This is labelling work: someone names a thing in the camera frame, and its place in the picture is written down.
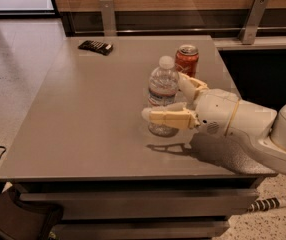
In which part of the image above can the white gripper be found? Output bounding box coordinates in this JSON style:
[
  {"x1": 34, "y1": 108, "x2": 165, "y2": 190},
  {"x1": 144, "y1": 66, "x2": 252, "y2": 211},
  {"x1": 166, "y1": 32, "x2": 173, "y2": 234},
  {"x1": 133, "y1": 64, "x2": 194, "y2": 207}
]
[{"x1": 141, "y1": 73, "x2": 277, "y2": 138}]

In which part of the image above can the grey upper drawer front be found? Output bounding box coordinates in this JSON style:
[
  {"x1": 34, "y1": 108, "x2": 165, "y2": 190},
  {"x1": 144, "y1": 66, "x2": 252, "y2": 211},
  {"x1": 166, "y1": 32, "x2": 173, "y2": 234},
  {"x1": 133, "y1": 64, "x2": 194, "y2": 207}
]
[{"x1": 20, "y1": 189, "x2": 258, "y2": 220}]

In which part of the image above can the grey drawer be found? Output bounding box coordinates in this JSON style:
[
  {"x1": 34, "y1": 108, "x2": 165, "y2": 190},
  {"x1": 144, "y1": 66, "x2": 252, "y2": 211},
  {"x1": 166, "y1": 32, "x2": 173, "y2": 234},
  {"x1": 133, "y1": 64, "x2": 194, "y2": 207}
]
[
  {"x1": 20, "y1": 189, "x2": 258, "y2": 220},
  {"x1": 52, "y1": 221, "x2": 229, "y2": 240}
]

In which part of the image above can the clear plastic water bottle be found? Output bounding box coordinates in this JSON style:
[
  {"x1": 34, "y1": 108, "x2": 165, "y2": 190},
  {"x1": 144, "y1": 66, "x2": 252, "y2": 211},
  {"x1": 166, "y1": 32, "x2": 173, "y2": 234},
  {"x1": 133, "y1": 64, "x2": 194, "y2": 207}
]
[{"x1": 147, "y1": 55, "x2": 180, "y2": 138}]

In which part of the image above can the grey lower drawer front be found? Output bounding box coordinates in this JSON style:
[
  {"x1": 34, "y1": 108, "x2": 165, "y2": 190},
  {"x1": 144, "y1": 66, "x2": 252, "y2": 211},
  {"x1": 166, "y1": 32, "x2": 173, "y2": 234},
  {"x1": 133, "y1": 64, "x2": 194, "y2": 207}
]
[{"x1": 52, "y1": 221, "x2": 229, "y2": 240}]

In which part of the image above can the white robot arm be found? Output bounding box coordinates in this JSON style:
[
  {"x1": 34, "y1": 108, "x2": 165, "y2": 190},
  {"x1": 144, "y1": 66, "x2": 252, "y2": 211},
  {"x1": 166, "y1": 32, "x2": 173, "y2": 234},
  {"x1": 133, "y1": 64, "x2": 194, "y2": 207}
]
[{"x1": 142, "y1": 73, "x2": 286, "y2": 175}]

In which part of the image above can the red coca-cola can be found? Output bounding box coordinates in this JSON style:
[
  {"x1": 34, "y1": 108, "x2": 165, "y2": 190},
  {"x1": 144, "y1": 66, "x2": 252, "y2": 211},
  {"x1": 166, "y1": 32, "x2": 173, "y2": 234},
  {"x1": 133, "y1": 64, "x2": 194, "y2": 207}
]
[{"x1": 175, "y1": 44, "x2": 199, "y2": 77}]

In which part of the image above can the right metal wall bracket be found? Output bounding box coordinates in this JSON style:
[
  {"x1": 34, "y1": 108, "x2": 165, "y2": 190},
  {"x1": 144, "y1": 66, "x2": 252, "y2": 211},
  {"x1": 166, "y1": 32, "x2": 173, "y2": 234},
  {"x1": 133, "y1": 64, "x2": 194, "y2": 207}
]
[{"x1": 238, "y1": 0, "x2": 269, "y2": 45}]

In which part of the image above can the black white striped cable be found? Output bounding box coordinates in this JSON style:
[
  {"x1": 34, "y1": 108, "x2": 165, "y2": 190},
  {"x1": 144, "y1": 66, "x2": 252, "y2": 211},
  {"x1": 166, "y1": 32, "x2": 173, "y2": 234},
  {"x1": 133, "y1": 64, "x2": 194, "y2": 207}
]
[{"x1": 246, "y1": 195, "x2": 286, "y2": 213}]

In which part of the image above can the black rxbar chocolate bar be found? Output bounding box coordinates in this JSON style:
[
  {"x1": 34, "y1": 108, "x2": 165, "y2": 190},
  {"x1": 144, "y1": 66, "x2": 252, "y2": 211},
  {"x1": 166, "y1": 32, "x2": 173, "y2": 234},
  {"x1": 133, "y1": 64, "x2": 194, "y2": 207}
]
[{"x1": 78, "y1": 40, "x2": 113, "y2": 56}]

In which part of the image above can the black chair seat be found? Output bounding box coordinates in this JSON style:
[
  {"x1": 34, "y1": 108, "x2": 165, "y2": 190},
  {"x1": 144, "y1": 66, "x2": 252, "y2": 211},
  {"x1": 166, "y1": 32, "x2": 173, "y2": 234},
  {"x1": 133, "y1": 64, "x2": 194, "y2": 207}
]
[{"x1": 0, "y1": 187, "x2": 63, "y2": 240}]

